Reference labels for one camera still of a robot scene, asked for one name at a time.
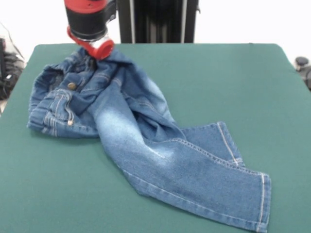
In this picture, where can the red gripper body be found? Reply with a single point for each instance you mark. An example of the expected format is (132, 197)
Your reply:
(100, 51)

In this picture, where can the blue denim jeans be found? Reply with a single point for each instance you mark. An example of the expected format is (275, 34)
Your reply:
(170, 170)

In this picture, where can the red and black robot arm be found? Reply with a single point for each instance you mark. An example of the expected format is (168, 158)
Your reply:
(85, 19)

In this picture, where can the black equipment pile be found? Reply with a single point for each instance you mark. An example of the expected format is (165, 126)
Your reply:
(9, 65)

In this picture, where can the dark green table cloth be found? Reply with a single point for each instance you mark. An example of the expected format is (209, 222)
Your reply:
(73, 194)

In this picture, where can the dark grey chair base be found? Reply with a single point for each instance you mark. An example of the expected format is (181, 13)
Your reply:
(302, 61)

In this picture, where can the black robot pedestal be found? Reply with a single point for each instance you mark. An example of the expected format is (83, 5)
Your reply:
(158, 21)

